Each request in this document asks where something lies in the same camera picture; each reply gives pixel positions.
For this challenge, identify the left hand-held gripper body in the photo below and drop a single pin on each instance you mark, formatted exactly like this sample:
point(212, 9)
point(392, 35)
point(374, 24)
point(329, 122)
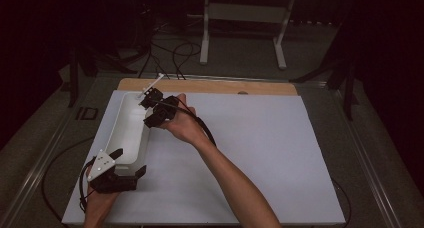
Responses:
point(101, 166)

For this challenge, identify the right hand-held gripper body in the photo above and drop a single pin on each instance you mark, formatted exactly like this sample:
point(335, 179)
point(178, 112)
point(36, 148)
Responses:
point(165, 106)

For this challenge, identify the white plastic bin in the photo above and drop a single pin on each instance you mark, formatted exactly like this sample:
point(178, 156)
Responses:
point(128, 134)

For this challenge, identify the person's right hand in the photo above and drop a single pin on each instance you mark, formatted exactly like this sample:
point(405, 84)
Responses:
point(186, 124)

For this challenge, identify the person's left hand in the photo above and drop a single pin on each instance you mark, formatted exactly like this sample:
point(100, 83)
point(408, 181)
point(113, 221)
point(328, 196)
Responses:
point(98, 201)

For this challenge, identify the wooden table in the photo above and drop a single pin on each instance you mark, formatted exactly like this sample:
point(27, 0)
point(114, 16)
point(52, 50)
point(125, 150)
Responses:
point(216, 86)

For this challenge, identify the black tripod stand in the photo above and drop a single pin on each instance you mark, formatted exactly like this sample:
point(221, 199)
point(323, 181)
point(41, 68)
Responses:
point(74, 78)
point(348, 94)

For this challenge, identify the white table mat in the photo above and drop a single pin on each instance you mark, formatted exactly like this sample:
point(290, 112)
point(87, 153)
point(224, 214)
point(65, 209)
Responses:
point(266, 154)

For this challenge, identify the white metal stand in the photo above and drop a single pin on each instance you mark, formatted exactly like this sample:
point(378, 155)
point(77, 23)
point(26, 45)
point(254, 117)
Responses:
point(246, 13)

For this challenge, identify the black rectangular floor frame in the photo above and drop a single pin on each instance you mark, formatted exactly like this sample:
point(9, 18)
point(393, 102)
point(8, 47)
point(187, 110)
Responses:
point(80, 114)

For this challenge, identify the metal floor rail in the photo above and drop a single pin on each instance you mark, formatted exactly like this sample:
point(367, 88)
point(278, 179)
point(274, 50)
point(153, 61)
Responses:
point(363, 161)
point(36, 168)

